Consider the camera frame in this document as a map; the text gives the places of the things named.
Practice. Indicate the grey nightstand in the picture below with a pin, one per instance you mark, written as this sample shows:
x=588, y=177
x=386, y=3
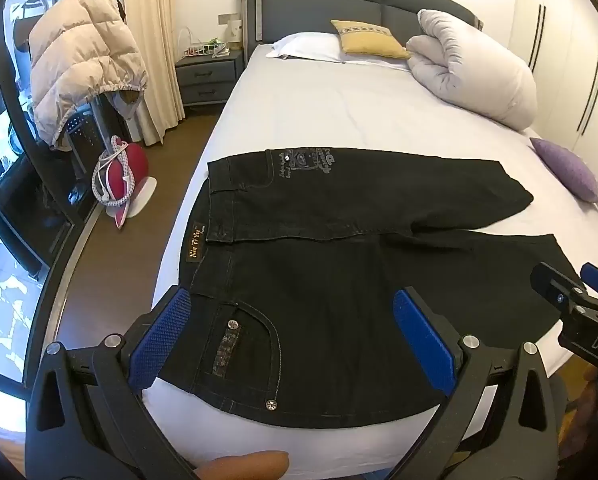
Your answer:
x=204, y=77

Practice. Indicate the cream curtain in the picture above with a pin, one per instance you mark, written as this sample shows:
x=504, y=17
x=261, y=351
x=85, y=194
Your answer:
x=149, y=35

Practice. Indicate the black denim pants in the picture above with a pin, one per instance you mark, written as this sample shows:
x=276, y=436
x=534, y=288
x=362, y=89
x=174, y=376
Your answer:
x=329, y=285

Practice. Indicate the bed with white sheet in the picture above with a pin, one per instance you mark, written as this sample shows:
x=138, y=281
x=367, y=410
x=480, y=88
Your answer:
x=359, y=110

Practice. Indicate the white wardrobe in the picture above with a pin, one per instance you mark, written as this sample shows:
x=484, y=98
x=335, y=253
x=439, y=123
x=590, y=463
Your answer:
x=559, y=35

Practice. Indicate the person's left hand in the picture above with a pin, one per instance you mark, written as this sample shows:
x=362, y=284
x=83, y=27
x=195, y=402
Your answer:
x=249, y=466

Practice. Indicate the beige puffer jacket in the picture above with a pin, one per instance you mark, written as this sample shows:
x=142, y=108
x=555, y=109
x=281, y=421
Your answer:
x=79, y=60

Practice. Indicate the white pillow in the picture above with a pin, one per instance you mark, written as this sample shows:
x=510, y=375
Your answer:
x=304, y=45

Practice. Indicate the grey garment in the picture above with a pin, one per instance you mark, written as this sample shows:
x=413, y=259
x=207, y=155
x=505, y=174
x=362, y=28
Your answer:
x=124, y=102

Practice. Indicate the grey padded headboard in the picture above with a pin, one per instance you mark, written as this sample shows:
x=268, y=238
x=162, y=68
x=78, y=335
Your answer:
x=299, y=10

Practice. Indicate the black perforated chair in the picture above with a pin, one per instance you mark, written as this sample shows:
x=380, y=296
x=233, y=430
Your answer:
x=81, y=132

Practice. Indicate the purple cushion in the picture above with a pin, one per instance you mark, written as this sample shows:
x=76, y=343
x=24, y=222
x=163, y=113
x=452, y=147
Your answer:
x=564, y=167

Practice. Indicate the rolled white duvet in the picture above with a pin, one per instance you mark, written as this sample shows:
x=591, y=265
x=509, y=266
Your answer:
x=479, y=70

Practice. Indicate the red appliance on white stand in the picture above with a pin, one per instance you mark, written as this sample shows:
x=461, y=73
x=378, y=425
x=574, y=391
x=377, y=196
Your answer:
x=134, y=165

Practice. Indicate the yellow patterned pillow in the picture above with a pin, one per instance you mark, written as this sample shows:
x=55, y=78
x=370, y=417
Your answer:
x=369, y=37

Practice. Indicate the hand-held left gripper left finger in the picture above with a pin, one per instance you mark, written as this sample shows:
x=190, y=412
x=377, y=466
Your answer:
x=164, y=335

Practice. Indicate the black framed glass door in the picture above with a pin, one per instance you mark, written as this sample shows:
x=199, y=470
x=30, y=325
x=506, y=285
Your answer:
x=9, y=125

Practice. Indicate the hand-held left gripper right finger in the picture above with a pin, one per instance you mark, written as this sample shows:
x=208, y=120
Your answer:
x=424, y=340

